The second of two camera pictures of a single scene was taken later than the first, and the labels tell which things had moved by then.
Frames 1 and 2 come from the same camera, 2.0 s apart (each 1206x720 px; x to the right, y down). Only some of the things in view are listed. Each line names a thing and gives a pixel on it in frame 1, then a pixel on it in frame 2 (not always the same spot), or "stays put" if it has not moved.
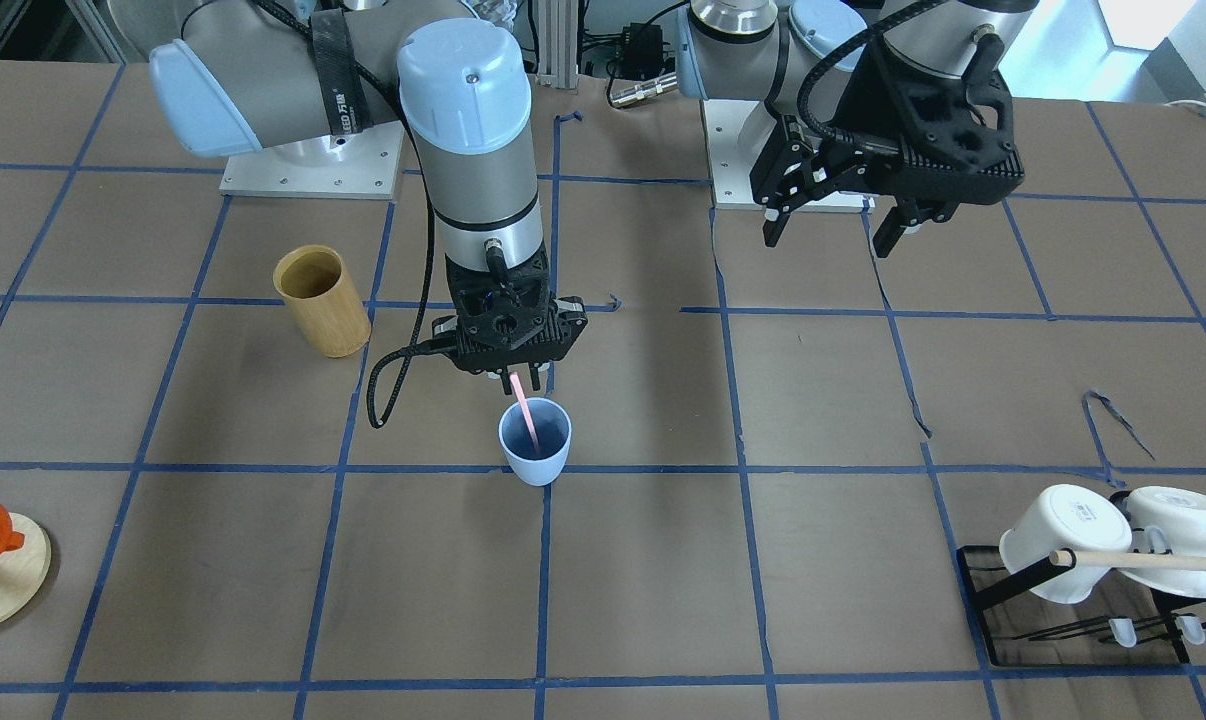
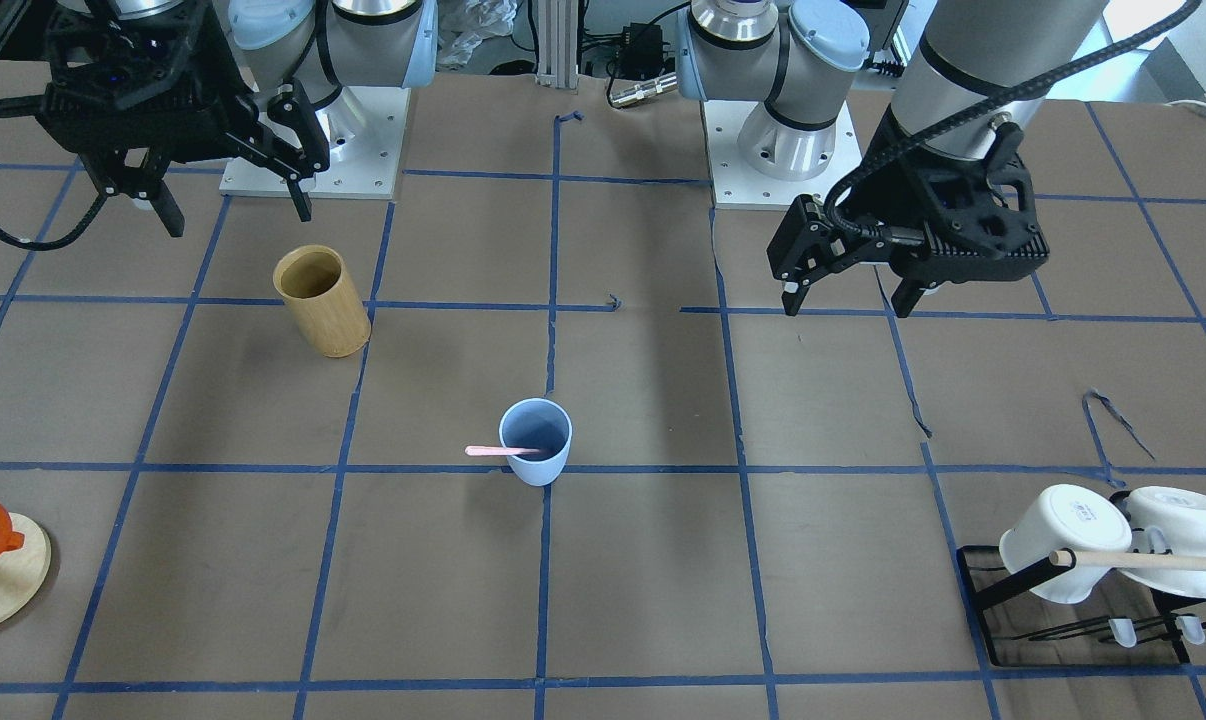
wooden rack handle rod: (1166, 562) stays put
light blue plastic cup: (553, 424) stays put
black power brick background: (642, 51) stays put
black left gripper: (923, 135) -> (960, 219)
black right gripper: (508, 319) -> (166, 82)
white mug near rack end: (1066, 518) stays put
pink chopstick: (519, 389) -> (495, 450)
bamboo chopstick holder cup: (314, 281) stays put
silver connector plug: (644, 89) stays put
